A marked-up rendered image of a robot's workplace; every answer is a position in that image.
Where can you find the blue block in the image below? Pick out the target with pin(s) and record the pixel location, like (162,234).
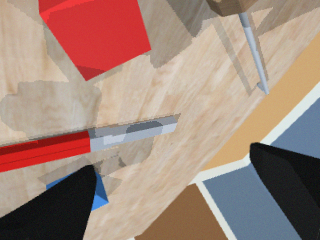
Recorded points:
(100,197)

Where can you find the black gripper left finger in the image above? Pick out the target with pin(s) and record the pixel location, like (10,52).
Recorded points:
(59,213)

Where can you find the red cube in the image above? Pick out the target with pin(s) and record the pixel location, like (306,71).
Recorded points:
(97,35)

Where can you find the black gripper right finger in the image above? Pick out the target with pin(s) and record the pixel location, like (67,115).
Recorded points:
(293,180)

